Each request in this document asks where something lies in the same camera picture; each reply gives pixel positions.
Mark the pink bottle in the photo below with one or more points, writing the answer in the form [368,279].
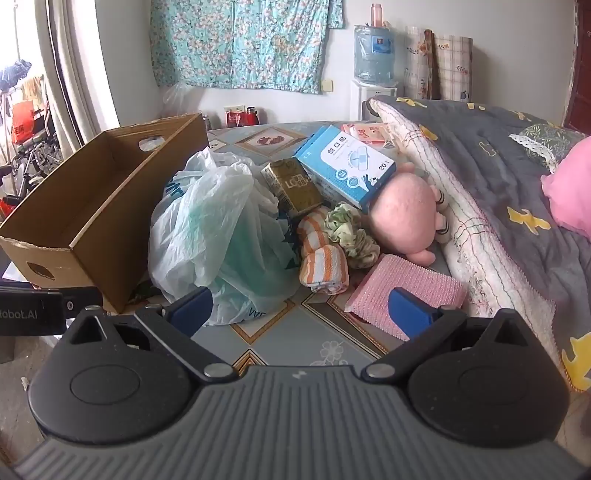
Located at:
[376,14]

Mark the white translucent plastic bag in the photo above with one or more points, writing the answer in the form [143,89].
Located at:
[207,221]

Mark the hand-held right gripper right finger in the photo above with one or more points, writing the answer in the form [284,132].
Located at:
[411,314]

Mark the red box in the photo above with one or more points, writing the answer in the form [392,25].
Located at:
[234,117]

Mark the brown wooden door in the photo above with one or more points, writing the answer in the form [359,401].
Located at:
[581,69]

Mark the bicycle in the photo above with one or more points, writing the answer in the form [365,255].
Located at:
[32,161]

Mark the green leaf pattern pillow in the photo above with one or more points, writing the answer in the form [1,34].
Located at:
[547,141]

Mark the gold paper box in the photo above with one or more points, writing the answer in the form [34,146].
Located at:
[293,187]

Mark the teal floral hanging cloth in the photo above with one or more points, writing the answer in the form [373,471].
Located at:
[240,41]

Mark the blue hanging clothes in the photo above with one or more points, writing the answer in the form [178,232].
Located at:
[14,76]

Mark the patterned grey tablecloth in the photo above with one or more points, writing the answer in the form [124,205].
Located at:
[300,325]

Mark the blue bandage box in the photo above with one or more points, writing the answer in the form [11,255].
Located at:
[346,168]

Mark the blue water jug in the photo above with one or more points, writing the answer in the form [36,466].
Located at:
[374,53]

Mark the brown cardboard box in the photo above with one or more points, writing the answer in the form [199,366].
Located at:
[106,217]

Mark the red bottle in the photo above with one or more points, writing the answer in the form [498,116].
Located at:
[251,116]

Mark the clear hanging plastic bag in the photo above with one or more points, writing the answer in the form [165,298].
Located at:
[174,99]

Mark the green fabric scrunchie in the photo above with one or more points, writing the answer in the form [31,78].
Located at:
[348,233]

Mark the wall socket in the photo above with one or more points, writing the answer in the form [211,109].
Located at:
[327,86]

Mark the orange striped towel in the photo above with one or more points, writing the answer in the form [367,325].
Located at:
[321,258]

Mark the pink textured cloth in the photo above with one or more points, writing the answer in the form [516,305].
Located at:
[406,279]

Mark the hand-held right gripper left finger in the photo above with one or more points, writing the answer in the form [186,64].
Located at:
[191,308]

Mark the grey quilt with yellow print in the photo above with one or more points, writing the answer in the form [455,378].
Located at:
[517,203]

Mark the pink plush toy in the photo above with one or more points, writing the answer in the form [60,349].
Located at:
[401,210]

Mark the pink wet wipes pack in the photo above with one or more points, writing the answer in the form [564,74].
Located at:
[367,134]

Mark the white water dispenser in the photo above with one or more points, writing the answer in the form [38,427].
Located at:
[364,99]

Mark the floral rolled sheet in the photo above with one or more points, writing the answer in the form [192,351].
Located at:
[418,64]

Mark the red bag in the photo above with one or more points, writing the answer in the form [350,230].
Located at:
[23,122]

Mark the plaid rolled sheet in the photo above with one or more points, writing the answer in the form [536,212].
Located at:
[455,69]

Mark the pink pillow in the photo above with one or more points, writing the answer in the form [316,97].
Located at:
[572,184]

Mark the beige curtain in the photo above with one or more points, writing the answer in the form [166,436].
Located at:
[69,69]

